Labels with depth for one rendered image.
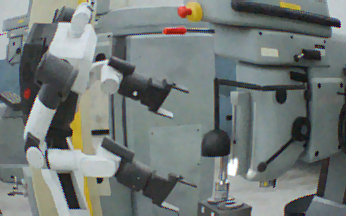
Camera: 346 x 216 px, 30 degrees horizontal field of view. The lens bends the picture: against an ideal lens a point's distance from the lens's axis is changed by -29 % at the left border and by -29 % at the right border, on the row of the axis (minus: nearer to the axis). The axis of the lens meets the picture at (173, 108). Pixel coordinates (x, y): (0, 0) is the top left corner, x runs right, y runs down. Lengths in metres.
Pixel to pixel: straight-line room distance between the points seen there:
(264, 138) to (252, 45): 0.24
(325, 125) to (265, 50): 0.34
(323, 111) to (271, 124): 0.21
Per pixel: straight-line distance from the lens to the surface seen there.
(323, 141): 2.13
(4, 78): 10.98
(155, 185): 2.31
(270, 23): 1.96
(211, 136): 2.00
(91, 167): 2.26
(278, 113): 2.02
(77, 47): 2.33
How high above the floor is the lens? 1.80
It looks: 8 degrees down
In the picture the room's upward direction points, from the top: 1 degrees counter-clockwise
